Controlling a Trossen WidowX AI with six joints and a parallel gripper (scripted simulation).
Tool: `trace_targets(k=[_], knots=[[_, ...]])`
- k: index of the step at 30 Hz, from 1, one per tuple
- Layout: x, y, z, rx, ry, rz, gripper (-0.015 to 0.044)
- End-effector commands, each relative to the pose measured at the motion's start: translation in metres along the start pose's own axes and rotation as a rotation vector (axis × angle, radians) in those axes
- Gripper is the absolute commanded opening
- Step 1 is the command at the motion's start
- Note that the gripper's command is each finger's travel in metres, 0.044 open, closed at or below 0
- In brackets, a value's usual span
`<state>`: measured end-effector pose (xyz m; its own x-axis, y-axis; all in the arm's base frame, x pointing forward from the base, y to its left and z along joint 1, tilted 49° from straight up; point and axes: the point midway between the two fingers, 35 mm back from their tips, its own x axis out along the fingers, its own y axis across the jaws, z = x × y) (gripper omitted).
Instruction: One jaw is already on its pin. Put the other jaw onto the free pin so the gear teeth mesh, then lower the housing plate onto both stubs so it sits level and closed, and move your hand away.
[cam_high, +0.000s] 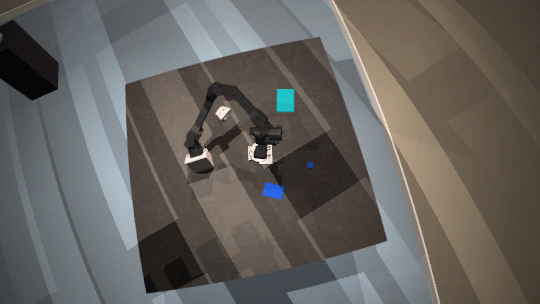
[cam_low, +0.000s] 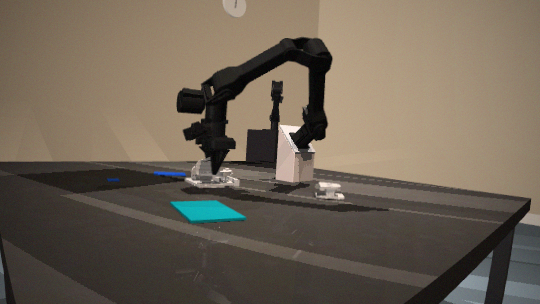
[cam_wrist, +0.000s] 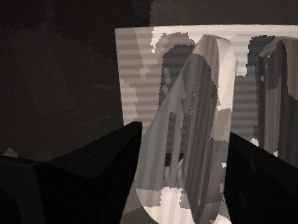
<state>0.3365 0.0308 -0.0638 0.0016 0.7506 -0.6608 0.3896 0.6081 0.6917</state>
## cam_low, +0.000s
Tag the teal flat plate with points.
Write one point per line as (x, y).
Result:
(207, 211)

